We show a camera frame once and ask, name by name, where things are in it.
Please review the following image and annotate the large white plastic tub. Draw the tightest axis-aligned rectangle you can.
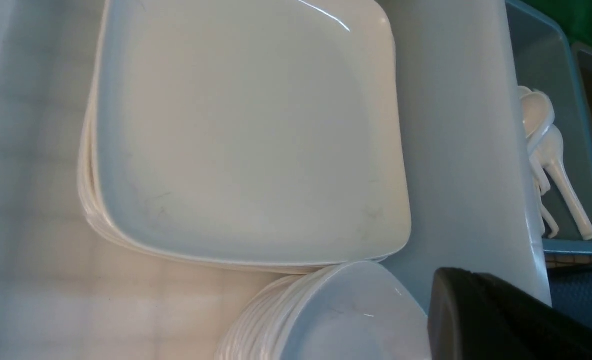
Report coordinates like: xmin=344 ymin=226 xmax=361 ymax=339
xmin=0 ymin=0 xmax=550 ymax=360

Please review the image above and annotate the teal plastic bin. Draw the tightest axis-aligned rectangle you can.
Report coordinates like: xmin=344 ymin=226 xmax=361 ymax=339
xmin=506 ymin=0 xmax=592 ymax=255

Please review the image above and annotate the green cloth backdrop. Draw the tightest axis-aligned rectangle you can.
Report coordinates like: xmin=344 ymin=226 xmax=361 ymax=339
xmin=524 ymin=0 xmax=592 ymax=47

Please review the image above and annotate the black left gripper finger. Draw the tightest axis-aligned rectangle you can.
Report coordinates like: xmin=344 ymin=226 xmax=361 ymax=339
xmin=427 ymin=268 xmax=592 ymax=360

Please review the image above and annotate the stack of white square plates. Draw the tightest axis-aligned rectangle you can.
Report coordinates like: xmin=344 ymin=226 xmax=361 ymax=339
xmin=78 ymin=0 xmax=412 ymax=274

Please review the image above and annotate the stack of white small bowls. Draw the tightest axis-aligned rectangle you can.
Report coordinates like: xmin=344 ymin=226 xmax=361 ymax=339
xmin=214 ymin=260 xmax=432 ymax=360

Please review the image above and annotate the pile of white soup spoons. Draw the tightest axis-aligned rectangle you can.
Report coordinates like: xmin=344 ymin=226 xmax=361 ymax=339
xmin=517 ymin=85 xmax=592 ymax=241

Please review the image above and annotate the black serving tray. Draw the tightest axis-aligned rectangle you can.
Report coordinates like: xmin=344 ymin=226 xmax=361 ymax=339
xmin=548 ymin=264 xmax=592 ymax=330

